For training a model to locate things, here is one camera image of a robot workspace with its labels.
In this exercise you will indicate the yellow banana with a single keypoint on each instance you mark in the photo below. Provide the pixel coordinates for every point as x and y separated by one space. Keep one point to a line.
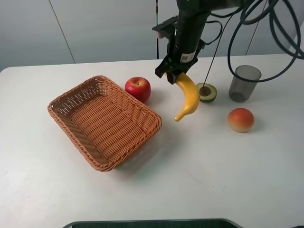
188 97

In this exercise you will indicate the brown wicker basket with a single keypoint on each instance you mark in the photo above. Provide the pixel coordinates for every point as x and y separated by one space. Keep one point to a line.
105 123

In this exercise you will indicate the red apple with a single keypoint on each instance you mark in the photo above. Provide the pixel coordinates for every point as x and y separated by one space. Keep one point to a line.
139 88

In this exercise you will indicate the orange peach fruit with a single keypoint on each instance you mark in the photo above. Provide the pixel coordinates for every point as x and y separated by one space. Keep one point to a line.
240 120

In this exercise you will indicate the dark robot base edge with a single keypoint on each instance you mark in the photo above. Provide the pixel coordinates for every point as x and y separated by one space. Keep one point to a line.
165 223

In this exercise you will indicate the grey translucent plastic cup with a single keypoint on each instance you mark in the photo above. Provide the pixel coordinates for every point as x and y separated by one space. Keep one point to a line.
240 90

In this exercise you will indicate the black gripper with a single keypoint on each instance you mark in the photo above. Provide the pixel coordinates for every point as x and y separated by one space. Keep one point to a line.
184 44

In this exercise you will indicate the halved avocado with pit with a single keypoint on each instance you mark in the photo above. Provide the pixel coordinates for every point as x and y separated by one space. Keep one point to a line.
207 92

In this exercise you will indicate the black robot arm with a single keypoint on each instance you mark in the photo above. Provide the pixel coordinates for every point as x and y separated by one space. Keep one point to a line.
204 8

